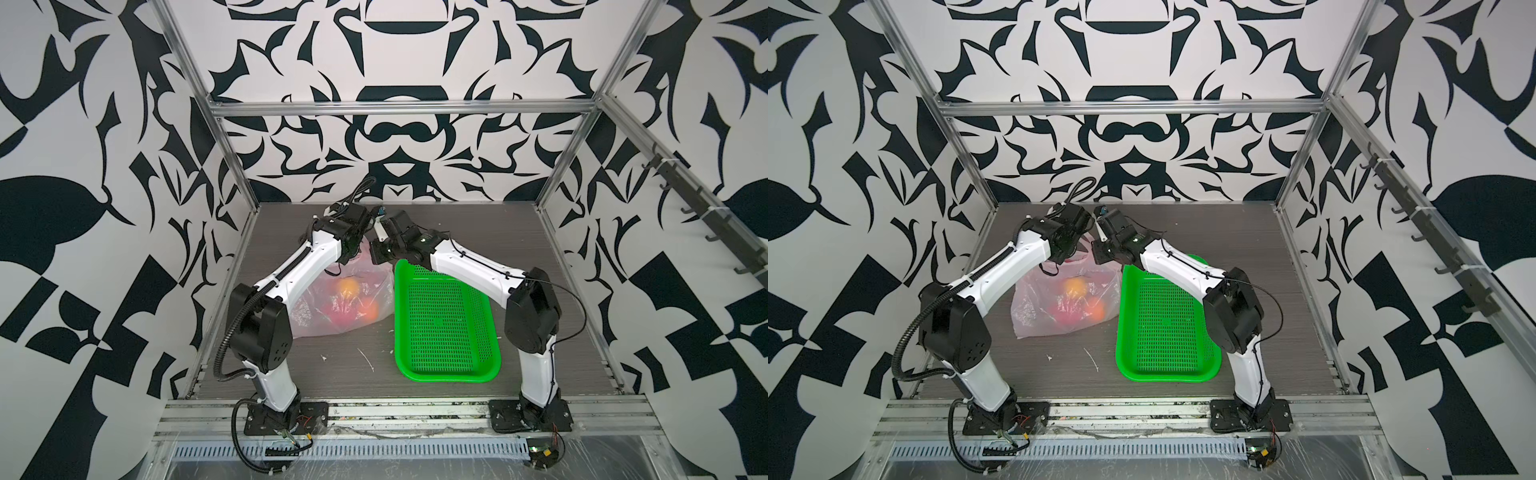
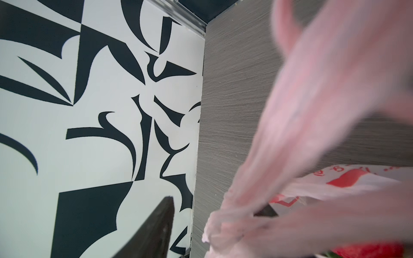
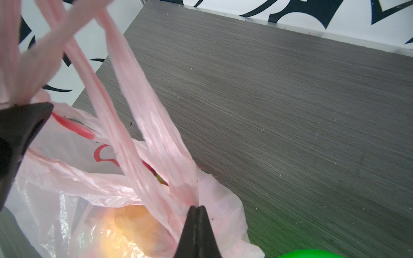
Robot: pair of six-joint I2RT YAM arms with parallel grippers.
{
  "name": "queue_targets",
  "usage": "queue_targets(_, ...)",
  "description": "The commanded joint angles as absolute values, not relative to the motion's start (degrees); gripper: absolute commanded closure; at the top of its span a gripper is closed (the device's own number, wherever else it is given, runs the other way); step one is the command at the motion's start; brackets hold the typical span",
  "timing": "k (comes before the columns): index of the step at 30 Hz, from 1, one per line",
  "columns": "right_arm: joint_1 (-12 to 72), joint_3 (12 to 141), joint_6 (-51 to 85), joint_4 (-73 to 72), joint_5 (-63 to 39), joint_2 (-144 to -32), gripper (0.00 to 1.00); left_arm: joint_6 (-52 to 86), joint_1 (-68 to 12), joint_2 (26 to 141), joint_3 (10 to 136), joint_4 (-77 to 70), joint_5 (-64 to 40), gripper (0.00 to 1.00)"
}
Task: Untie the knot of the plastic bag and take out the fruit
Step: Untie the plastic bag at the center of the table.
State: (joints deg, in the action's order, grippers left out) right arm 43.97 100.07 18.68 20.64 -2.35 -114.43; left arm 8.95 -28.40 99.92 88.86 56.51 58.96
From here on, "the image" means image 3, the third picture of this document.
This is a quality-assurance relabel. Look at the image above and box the pink plastic bag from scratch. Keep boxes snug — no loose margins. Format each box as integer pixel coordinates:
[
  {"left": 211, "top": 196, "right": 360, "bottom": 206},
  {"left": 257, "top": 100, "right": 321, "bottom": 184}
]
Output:
[{"left": 1, "top": 1, "right": 264, "bottom": 258}]

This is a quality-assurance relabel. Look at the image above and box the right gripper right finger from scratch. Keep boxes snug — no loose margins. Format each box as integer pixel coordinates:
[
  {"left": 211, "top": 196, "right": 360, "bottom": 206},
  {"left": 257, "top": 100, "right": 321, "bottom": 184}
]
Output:
[{"left": 197, "top": 206, "right": 222, "bottom": 258}]

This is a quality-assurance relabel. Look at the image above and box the green plastic basket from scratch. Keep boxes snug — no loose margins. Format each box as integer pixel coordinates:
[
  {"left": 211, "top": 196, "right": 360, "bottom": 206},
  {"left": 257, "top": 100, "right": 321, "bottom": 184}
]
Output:
[{"left": 280, "top": 249, "right": 343, "bottom": 258}]

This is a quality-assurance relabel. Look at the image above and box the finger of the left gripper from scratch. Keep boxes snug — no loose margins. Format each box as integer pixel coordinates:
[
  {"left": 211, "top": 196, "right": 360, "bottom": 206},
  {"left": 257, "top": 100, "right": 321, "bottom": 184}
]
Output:
[{"left": 1, "top": 102, "right": 54, "bottom": 208}]

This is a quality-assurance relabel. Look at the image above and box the orange fruit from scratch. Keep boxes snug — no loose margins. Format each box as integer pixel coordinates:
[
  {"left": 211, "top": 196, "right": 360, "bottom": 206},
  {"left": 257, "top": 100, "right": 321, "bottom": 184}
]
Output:
[{"left": 98, "top": 205, "right": 175, "bottom": 258}]

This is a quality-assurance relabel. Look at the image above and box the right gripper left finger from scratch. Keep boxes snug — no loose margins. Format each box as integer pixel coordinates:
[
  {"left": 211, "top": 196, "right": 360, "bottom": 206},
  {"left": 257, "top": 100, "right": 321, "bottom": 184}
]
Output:
[{"left": 174, "top": 206, "right": 199, "bottom": 258}]

